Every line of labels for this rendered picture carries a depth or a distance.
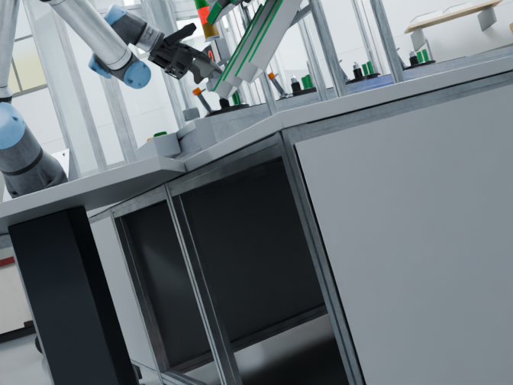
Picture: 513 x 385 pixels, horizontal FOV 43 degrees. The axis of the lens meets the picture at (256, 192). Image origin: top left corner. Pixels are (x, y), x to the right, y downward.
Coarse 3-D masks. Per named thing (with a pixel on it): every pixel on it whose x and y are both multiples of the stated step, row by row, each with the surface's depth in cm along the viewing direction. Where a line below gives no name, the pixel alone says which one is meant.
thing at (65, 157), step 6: (66, 150) 178; (54, 156) 177; (60, 156) 177; (66, 156) 176; (72, 156) 178; (60, 162) 175; (66, 162) 174; (72, 162) 177; (66, 168) 173; (72, 168) 175; (66, 174) 171; (72, 174) 174; (66, 180) 169; (72, 180) 172; (6, 192) 172; (6, 198) 170
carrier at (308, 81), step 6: (294, 78) 202; (306, 78) 204; (312, 78) 199; (294, 84) 202; (306, 84) 206; (312, 84) 200; (294, 90) 203; (300, 90) 197; (306, 90) 197; (312, 90) 198; (282, 96) 199; (294, 96) 189
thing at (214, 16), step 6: (222, 0) 159; (228, 0) 159; (240, 0) 170; (216, 6) 160; (222, 6) 159; (228, 6) 162; (234, 6) 171; (210, 12) 165; (216, 12) 163; (222, 12) 164; (228, 12) 172; (210, 18) 168; (216, 18) 165
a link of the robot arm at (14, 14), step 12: (0, 0) 154; (12, 0) 155; (0, 12) 155; (12, 12) 157; (0, 24) 156; (12, 24) 158; (0, 36) 157; (12, 36) 160; (0, 48) 159; (12, 48) 162; (0, 60) 160; (0, 72) 161; (0, 84) 163; (0, 96) 163
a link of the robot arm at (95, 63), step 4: (92, 56) 181; (96, 56) 180; (92, 60) 181; (96, 60) 180; (100, 60) 179; (88, 64) 182; (92, 64) 180; (96, 64) 180; (100, 64) 180; (104, 64) 178; (92, 68) 181; (96, 68) 180; (100, 68) 180; (104, 68) 180; (96, 72) 181; (100, 72) 181; (104, 72) 181; (108, 72) 179; (104, 76) 182; (108, 76) 183
